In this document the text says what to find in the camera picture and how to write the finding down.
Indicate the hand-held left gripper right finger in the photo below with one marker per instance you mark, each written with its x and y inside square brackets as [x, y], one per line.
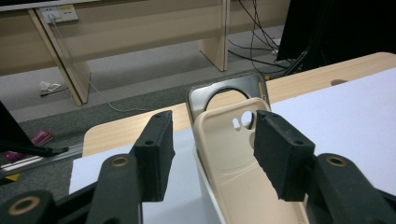
[281, 158]

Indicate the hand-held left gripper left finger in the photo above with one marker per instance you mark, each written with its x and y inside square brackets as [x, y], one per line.
[154, 155]

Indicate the beige phone case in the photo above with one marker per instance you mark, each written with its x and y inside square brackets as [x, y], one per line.
[230, 161]

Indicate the white table mat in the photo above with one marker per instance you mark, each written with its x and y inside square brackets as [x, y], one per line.
[348, 118]

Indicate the pink packet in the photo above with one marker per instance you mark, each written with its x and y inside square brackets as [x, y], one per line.
[41, 137]

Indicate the light wooden desk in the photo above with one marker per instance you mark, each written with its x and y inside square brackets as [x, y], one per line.
[140, 34]

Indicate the crumpled white paper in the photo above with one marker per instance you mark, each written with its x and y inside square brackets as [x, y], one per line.
[49, 87]

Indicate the yellow floor tape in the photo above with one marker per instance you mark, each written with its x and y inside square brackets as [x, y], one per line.
[12, 177]

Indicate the black curtain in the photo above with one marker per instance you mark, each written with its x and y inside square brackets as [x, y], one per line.
[342, 28]

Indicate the aluminium rail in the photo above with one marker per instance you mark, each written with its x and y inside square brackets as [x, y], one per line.
[37, 158]

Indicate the white wall power socket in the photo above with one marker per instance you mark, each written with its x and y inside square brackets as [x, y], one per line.
[59, 14]

